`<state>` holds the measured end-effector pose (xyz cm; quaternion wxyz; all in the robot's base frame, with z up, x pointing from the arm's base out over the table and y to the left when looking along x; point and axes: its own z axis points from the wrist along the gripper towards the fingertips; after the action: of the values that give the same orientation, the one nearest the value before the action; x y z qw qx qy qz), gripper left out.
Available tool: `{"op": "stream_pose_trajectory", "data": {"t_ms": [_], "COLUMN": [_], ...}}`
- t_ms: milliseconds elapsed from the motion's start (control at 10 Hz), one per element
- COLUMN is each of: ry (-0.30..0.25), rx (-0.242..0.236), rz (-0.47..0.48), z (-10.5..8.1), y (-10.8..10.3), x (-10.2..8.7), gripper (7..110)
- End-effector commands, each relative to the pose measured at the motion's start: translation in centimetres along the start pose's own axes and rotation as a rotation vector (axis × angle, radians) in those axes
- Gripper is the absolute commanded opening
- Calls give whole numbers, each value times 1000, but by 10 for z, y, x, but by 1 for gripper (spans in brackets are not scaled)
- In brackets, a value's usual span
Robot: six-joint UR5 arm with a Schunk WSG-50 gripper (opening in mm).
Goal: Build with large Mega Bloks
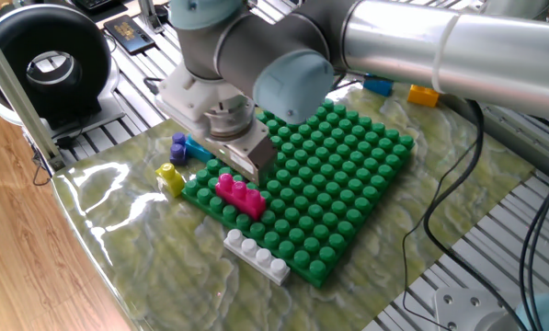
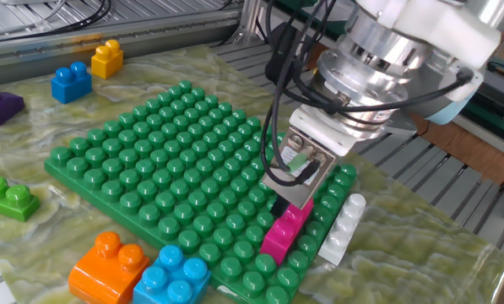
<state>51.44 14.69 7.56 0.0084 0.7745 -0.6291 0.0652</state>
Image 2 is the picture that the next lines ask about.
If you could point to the aluminium profile rail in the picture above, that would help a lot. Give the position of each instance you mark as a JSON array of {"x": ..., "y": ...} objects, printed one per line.
[{"x": 150, "y": 46}]

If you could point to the silver Schunk gripper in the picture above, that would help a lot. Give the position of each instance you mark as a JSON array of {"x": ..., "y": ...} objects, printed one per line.
[{"x": 310, "y": 190}]

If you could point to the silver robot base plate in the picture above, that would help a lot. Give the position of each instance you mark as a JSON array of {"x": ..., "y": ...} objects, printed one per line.
[{"x": 399, "y": 124}]

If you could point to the green marble patterned mat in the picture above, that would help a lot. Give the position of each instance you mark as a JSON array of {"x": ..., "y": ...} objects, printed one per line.
[{"x": 424, "y": 262}]

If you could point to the orange two-stud block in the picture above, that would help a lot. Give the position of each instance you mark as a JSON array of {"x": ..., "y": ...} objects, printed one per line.
[{"x": 104, "y": 274}]

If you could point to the light blue four-stud block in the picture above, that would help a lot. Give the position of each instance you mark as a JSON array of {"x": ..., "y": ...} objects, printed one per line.
[{"x": 171, "y": 278}]

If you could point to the yellow two-stud block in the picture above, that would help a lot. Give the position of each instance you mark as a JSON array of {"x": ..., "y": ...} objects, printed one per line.
[{"x": 107, "y": 61}]

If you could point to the white four-stud block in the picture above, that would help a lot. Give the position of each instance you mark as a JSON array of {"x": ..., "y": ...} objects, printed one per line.
[{"x": 340, "y": 236}]

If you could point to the blue two-stud block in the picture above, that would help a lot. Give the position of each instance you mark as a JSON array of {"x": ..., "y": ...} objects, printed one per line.
[{"x": 72, "y": 86}]

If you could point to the large green studded baseplate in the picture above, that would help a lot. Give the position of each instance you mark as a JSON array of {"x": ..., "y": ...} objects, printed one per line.
[{"x": 171, "y": 177}]

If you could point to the pink three-stud block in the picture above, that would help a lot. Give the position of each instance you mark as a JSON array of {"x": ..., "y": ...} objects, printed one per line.
[{"x": 279, "y": 240}]

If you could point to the bright green two-stud block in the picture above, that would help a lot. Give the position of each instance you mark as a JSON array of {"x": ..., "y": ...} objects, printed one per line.
[{"x": 11, "y": 200}]

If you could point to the aluminium frame beam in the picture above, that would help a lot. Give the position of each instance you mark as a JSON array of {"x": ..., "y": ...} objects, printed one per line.
[{"x": 249, "y": 17}]

